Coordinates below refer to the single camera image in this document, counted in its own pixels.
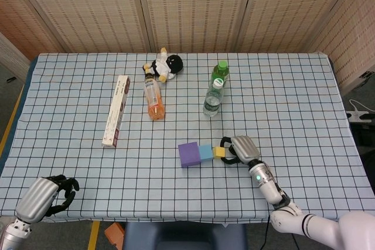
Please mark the robot left hand silver black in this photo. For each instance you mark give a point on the robot left hand silver black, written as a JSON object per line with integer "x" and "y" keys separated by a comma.
{"x": 35, "y": 198}

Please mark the robot right hand silver black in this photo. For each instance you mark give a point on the robot right hand silver black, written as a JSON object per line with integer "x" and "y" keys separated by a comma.
{"x": 244, "y": 147}

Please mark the small yellow foam cube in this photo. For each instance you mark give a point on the small yellow foam cube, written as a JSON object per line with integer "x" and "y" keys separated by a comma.
{"x": 219, "y": 152}

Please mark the blue cube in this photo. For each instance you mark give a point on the blue cube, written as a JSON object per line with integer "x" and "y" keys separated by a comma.
{"x": 206, "y": 153}

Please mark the large purple foam cube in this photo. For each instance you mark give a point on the large purple foam cube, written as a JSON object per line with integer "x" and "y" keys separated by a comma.
{"x": 189, "y": 154}

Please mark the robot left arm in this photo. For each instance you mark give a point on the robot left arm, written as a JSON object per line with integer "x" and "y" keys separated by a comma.
{"x": 11, "y": 232}

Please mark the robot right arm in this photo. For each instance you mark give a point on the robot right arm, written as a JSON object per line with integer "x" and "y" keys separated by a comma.
{"x": 269, "y": 188}

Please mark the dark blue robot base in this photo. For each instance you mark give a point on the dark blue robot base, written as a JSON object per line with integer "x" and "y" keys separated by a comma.
{"x": 184, "y": 236}

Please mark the clear water bottle green label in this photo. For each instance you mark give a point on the clear water bottle green label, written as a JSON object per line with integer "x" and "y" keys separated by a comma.
{"x": 212, "y": 102}

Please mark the light blue checked tablecloth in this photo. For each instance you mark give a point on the light blue checked tablecloth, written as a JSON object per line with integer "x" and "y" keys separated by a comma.
{"x": 88, "y": 168}

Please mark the green tea bottle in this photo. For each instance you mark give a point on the green tea bottle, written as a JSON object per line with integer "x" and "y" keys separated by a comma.
{"x": 221, "y": 70}

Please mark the orange box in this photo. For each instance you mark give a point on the orange box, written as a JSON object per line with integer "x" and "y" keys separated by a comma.
{"x": 113, "y": 234}

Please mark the orange drink bottle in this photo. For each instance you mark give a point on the orange drink bottle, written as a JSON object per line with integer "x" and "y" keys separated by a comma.
{"x": 153, "y": 100}

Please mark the black and white plush toy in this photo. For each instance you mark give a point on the black and white plush toy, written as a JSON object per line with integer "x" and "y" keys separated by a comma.
{"x": 173, "y": 64}

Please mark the white power strip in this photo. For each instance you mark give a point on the white power strip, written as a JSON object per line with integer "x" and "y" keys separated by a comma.
{"x": 357, "y": 116}

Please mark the long white cardboard box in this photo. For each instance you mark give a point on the long white cardboard box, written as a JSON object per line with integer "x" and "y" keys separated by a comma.
{"x": 115, "y": 112}

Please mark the dark bag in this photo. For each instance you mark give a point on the dark bag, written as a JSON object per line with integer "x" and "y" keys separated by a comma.
{"x": 364, "y": 134}

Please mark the small black floor object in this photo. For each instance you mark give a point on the small black floor object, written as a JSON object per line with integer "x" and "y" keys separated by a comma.
{"x": 11, "y": 79}

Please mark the black case with metal edge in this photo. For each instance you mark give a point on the black case with metal edge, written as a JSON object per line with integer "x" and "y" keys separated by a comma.
{"x": 367, "y": 75}

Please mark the woven folding screen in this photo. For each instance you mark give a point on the woven folding screen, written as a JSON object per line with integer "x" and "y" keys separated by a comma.
{"x": 193, "y": 10}

